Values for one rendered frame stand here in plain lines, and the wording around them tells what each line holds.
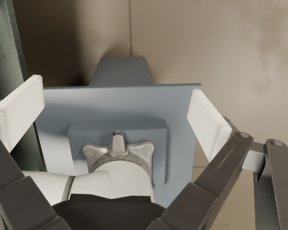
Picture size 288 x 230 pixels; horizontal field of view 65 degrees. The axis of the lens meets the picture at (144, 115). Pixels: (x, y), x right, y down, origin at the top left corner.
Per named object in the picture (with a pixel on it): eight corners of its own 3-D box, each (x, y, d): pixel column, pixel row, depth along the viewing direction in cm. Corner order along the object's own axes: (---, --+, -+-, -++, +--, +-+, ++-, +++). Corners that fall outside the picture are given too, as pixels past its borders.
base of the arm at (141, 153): (154, 127, 57) (157, 139, 52) (152, 191, 67) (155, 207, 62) (80, 129, 56) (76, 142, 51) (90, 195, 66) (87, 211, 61)
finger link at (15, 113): (8, 156, 14) (-5, 155, 14) (45, 107, 20) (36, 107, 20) (0, 112, 13) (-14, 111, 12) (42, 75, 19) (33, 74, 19)
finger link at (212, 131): (221, 127, 14) (233, 128, 14) (192, 88, 20) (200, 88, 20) (210, 165, 15) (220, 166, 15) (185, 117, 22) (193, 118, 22)
